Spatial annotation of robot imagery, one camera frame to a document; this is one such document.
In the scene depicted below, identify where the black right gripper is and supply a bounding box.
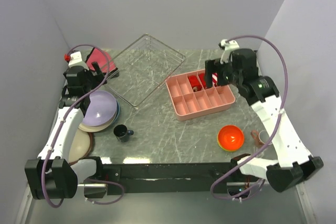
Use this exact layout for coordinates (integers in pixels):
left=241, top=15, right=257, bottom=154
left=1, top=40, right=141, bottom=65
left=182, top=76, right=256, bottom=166
left=202, top=57, right=242, bottom=88

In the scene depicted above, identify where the wire dish rack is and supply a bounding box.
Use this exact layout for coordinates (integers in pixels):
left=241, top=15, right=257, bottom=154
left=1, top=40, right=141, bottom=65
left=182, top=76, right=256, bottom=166
left=105, top=34, right=186, bottom=110

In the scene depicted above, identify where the pink compartment tray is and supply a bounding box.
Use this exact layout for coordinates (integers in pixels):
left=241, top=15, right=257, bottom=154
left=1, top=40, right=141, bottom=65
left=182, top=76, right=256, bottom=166
left=165, top=69, right=236, bottom=121

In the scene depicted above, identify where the orange bowl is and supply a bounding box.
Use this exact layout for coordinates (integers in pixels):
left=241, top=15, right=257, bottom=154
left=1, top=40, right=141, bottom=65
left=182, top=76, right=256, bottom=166
left=217, top=125, right=245, bottom=147

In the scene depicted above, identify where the dark blue mug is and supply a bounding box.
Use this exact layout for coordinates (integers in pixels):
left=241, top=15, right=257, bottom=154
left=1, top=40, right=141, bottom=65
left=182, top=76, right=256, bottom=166
left=113, top=124, right=134, bottom=143

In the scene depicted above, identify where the pink mug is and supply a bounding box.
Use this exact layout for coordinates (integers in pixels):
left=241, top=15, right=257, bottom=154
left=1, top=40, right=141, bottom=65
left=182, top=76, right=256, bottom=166
left=250, top=130, right=269, bottom=148

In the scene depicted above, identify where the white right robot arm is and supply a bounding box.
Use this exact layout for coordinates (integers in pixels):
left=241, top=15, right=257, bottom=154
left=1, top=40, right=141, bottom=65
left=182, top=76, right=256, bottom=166
left=204, top=49, right=324, bottom=193

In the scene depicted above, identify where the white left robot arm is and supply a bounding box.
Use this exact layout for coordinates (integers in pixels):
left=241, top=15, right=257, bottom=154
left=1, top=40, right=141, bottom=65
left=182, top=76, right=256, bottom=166
left=25, top=62, right=106, bottom=200

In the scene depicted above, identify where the red white item in tray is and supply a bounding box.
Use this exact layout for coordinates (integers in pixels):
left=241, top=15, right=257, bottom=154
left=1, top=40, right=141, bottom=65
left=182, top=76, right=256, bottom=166
left=212, top=73, right=218, bottom=87

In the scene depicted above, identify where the pink cloth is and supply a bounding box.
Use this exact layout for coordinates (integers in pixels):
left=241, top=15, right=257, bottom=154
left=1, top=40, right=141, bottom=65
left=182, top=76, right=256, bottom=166
left=86, top=48, right=116, bottom=73

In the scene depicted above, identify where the lavender plate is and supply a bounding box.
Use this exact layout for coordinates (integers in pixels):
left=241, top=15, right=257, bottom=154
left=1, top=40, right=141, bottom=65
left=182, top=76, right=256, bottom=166
left=82, top=90, right=117, bottom=126

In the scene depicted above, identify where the blue plate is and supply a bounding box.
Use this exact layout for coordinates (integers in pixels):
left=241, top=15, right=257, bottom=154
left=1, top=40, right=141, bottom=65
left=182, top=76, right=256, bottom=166
left=112, top=102, right=120, bottom=123

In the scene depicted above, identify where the yellow-green bowl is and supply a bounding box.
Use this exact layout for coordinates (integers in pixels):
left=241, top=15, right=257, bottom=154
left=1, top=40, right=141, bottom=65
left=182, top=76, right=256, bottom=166
left=218, top=141, right=241, bottom=152

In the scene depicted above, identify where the brown rimmed cream plate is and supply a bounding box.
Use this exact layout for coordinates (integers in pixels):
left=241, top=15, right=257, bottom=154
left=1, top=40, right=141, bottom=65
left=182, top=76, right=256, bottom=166
left=68, top=129, right=94, bottom=166

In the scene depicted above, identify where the black base beam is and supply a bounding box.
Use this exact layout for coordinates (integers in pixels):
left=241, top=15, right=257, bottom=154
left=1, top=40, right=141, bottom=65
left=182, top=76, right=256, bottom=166
left=87, top=162, right=234, bottom=193

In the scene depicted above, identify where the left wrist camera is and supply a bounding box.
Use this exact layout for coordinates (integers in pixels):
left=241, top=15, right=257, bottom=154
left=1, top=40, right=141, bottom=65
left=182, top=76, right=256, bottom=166
left=64, top=51, right=89, bottom=70

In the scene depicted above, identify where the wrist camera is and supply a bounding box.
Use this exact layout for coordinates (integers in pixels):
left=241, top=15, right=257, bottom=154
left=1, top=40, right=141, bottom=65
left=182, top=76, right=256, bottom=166
left=64, top=51, right=89, bottom=70
left=219, top=39, right=239, bottom=64

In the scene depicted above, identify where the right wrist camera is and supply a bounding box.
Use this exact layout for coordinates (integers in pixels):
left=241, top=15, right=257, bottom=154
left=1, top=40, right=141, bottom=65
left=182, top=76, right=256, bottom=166
left=219, top=39, right=239, bottom=64

